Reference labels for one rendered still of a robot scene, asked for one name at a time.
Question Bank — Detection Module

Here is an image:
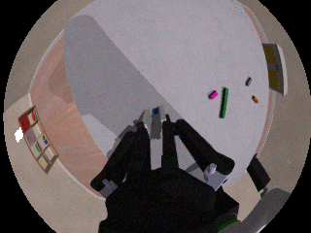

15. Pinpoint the green rod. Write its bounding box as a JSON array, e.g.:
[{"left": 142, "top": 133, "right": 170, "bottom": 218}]
[{"left": 220, "top": 87, "right": 228, "bottom": 118}]

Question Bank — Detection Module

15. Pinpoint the orange rod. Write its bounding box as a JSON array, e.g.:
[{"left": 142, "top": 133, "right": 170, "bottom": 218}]
[{"left": 252, "top": 95, "right": 259, "bottom": 103}]

